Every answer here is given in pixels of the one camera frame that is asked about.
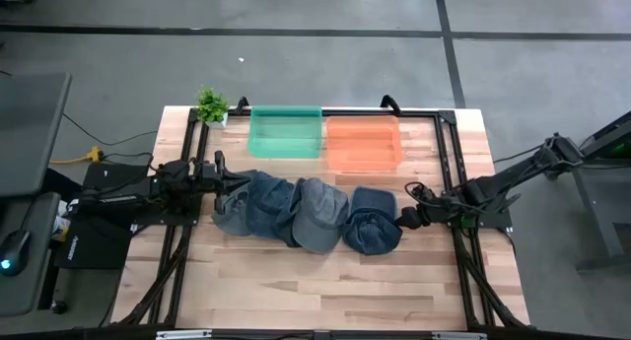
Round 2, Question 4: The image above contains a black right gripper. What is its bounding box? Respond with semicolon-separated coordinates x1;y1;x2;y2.
395;191;451;231

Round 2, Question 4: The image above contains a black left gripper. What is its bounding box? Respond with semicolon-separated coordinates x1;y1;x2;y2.
193;150;253;217

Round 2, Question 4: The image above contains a grey-blue cap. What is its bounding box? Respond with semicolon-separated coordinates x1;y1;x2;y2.
211;170;258;238

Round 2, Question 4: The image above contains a blue denim cap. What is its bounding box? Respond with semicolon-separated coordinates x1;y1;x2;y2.
341;185;404;256

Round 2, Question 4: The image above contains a dark navy denim cap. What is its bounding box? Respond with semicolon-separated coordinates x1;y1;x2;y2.
244;170;293;242

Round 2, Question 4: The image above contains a dark blue cap with buckle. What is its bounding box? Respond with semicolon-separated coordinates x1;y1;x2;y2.
275;177;305;249

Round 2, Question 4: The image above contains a grey cap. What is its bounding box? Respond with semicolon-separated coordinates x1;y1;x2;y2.
290;176;351;255

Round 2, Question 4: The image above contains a green translucent plastic bin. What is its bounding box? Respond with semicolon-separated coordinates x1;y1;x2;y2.
246;104;324;160

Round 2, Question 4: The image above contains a green plant in white pot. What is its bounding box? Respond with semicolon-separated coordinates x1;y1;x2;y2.
195;85;231;130

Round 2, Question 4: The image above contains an orange translucent plastic bin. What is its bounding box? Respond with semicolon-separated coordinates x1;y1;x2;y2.
325;114;404;172

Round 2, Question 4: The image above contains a black electronics box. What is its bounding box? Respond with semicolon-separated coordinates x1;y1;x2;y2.
81;161;155;196

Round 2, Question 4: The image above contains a black equipment stand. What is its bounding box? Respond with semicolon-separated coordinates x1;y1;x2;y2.
571;109;631;274

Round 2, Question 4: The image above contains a grey desk top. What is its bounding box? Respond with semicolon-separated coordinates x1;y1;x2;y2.
0;72;73;199

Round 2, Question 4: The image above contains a grey side table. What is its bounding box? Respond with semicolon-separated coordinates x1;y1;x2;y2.
0;191;62;318

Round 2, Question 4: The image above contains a black computer mouse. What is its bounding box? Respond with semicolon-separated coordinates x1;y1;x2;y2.
0;229;33;278

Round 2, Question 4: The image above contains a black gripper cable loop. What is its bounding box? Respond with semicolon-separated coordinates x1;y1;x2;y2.
403;180;448;211

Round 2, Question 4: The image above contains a black metal table frame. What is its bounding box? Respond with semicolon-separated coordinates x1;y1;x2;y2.
110;105;531;332

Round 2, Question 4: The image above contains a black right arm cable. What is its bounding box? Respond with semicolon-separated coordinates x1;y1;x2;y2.
492;141;549;165

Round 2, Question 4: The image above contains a silver bracket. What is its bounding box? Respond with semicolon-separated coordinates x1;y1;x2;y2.
156;329;214;340
430;330;488;340

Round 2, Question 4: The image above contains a black floor cable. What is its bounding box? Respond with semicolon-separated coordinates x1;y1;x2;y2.
61;110;160;149

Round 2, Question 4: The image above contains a yellow extension cord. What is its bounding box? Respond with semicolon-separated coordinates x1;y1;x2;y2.
48;146;105;167

